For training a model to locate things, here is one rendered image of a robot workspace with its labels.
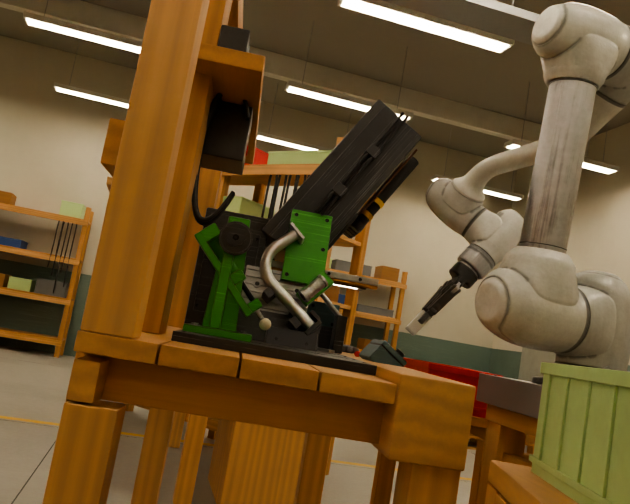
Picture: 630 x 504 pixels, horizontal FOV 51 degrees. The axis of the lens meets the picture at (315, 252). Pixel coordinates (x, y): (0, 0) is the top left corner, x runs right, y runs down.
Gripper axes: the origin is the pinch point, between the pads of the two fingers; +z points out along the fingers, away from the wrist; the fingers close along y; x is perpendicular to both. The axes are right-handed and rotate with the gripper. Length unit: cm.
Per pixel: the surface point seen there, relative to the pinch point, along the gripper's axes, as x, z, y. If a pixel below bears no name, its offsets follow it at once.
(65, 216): 315, 102, 813
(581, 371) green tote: -2, 7, -92
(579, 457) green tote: -8, 16, -95
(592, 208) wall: -215, -446, 730
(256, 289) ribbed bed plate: 37.1, 24.6, 1.2
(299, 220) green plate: 42.4, 2.7, 4.7
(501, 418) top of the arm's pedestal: -24.6, 6.8, -24.9
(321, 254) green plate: 31.5, 5.3, 2.4
